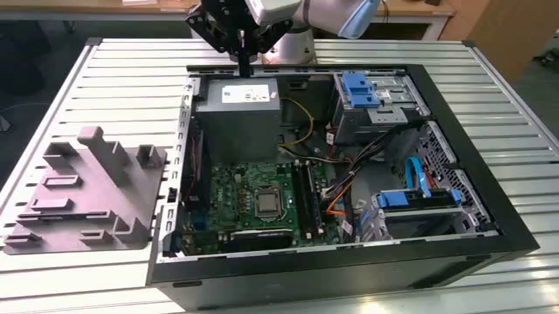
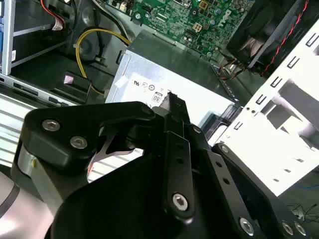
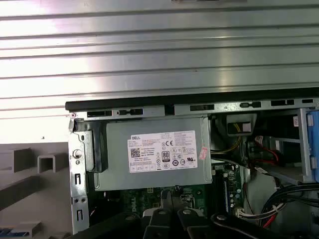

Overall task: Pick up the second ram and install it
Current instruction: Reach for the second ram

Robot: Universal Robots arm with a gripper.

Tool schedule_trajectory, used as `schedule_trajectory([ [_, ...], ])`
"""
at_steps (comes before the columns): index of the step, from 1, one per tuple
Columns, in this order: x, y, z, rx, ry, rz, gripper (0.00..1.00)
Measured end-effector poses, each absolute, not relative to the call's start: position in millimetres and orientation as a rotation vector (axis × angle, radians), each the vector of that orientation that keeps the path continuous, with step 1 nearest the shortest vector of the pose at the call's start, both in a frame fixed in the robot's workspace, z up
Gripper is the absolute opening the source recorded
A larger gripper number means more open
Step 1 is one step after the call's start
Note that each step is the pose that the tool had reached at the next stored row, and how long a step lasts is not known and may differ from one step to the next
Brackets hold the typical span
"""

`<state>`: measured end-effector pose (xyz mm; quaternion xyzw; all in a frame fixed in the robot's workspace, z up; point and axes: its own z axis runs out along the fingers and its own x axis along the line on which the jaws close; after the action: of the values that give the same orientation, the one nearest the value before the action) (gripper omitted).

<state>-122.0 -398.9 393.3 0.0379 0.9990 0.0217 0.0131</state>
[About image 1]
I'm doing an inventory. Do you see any black open PC case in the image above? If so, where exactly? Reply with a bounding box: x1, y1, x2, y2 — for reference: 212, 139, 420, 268
146, 63, 542, 311

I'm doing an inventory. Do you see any black RAM slot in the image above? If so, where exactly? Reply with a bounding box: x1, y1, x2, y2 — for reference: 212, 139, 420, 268
290, 159, 314, 240

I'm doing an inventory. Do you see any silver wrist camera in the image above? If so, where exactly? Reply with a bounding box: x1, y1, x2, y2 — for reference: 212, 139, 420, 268
244, 0, 303, 26

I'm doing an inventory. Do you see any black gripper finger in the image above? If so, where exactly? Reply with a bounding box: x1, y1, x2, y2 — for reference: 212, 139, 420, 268
183, 2, 247, 79
246, 19, 295, 79

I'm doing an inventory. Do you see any hard disk in blue carrier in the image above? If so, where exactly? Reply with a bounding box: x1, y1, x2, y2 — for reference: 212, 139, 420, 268
374, 188, 463, 213

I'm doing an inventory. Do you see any black cable bundle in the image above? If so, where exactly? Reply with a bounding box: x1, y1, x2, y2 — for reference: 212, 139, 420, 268
326, 119, 427, 197

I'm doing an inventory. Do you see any wooden desk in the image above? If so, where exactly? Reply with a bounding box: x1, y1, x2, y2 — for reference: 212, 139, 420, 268
0, 0, 458, 42

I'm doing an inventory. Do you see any silver drive cage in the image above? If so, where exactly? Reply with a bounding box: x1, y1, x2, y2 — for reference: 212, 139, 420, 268
331, 71, 431, 147

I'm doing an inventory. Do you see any wooden cabinet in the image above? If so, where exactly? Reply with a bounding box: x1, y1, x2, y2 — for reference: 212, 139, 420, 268
440, 0, 559, 82

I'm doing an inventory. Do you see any blue flat data wire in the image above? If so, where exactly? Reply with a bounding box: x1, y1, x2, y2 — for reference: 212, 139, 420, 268
404, 156, 434, 199

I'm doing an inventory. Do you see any blue drive bay latch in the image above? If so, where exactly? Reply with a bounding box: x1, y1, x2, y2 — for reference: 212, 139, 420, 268
343, 73, 383, 109

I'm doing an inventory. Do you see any grey disk bay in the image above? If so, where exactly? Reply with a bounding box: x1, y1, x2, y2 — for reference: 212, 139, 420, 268
358, 209, 486, 243

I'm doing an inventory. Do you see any CPU socket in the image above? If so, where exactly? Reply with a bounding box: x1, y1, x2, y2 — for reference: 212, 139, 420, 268
250, 184, 288, 221

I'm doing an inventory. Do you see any grey power supply unit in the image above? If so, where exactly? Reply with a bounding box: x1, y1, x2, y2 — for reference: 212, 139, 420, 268
194, 77, 283, 164

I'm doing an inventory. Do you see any silver CPU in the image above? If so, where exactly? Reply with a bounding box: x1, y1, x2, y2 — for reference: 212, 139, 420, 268
255, 192, 280, 212

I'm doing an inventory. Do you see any yellow wire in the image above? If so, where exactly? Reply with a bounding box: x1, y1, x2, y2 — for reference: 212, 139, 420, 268
279, 97, 315, 147

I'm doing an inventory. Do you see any orange wire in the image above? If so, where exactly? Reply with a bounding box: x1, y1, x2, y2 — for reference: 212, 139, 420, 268
326, 186, 351, 217

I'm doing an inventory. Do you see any black caster wheel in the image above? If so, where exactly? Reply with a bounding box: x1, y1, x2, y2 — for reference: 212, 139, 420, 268
533, 48, 559, 69

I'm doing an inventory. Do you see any green motherboard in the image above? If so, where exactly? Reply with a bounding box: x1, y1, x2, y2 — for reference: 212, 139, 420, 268
207, 160, 346, 249

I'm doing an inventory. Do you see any grey parts rack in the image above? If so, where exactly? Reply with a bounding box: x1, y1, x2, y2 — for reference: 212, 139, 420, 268
2, 126, 170, 256

